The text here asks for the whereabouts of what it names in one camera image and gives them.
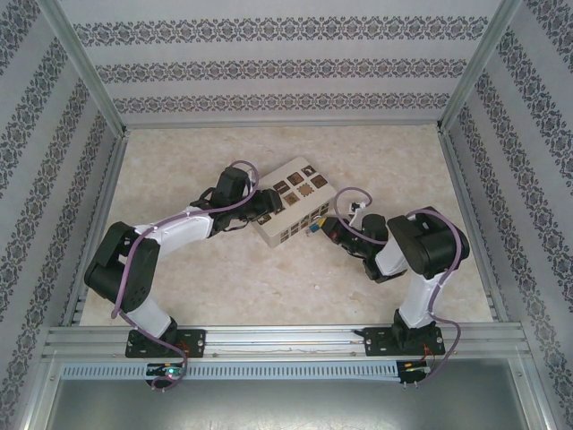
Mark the white box with picture tiles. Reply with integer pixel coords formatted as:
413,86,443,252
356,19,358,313
249,156,338,250

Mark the grey metal tray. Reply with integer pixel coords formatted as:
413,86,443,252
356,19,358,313
26,357,552,430

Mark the circuit board with green light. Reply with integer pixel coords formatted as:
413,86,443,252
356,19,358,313
146,363,185,378

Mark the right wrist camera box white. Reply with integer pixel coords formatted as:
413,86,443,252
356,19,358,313
348,202,369,228

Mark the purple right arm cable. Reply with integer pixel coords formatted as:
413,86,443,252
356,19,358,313
333,186,466,391

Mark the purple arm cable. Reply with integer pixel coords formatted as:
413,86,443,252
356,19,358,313
109,159,261,393
333,186,466,391

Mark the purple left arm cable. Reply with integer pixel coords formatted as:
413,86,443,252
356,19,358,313
109,159,261,393

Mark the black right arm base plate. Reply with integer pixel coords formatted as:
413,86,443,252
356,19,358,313
360,327,448,358

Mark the aluminium side rail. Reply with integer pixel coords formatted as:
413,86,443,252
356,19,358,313
62,129,131,326
437,125,509,323

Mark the aluminium mounting rail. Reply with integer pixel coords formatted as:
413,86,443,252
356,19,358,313
42,322,532,359

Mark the grey slotted cable duct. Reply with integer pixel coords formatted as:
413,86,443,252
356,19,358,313
60,361,400,383

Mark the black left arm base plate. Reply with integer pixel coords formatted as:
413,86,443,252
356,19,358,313
126,329,208,359

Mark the aluminium frame post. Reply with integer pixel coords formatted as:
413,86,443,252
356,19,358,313
38,0,129,138
438,0,524,134

